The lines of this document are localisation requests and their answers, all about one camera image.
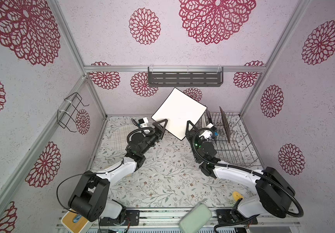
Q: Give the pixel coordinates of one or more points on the grey wall shelf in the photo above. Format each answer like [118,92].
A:
[184,79]

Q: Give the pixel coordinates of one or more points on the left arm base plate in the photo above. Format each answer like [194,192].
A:
[131,217]

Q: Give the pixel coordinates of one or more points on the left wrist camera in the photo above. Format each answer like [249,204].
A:
[143,122]

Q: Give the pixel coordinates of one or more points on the black wire wall basket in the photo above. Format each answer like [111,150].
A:
[75,118]

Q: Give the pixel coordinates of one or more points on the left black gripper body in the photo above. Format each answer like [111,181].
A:
[151,139]

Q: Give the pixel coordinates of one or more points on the wooden top tissue box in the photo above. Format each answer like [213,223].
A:
[75,223]

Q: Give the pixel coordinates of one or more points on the square white plate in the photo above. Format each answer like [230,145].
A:
[178,108]

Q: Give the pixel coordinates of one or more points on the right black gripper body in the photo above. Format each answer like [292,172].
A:
[197,145]

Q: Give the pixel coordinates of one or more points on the dark square plate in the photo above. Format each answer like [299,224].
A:
[209,116]

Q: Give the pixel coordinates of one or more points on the wire dish rack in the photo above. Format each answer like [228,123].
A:
[241,151]

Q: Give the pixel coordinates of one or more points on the round plaid white plate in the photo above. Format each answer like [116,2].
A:
[118,138]

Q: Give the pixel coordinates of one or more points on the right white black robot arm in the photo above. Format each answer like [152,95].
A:
[272,193]

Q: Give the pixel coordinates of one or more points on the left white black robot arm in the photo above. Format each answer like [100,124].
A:
[90,196]

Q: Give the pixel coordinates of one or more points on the dark round plate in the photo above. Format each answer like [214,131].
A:
[225,125]

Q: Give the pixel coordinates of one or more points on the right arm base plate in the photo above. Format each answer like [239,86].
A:
[229,216]

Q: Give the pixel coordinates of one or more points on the green rounded pad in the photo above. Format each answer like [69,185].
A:
[195,219]

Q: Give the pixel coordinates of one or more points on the yellow rubber duck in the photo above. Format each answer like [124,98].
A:
[237,196]

